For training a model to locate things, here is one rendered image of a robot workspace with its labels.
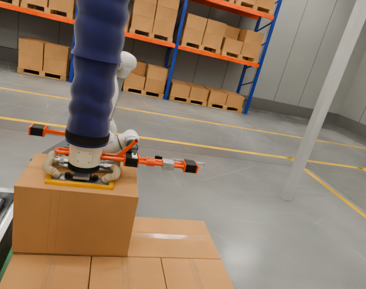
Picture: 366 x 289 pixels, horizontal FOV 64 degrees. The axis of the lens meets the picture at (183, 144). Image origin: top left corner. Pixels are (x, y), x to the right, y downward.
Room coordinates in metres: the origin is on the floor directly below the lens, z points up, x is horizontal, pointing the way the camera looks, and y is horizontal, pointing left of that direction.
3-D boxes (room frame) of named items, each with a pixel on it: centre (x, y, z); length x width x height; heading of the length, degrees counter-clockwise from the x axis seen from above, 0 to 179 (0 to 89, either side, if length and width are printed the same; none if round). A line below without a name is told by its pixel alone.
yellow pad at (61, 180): (1.36, 0.48, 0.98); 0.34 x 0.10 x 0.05; 106
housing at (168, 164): (1.58, 0.06, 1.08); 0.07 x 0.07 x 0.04; 16
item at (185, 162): (1.61, -0.07, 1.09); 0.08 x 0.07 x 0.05; 106
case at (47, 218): (1.46, 0.50, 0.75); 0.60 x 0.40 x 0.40; 106
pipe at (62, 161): (1.45, 0.51, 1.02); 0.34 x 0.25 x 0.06; 106
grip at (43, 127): (1.62, 0.87, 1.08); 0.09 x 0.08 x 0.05; 16
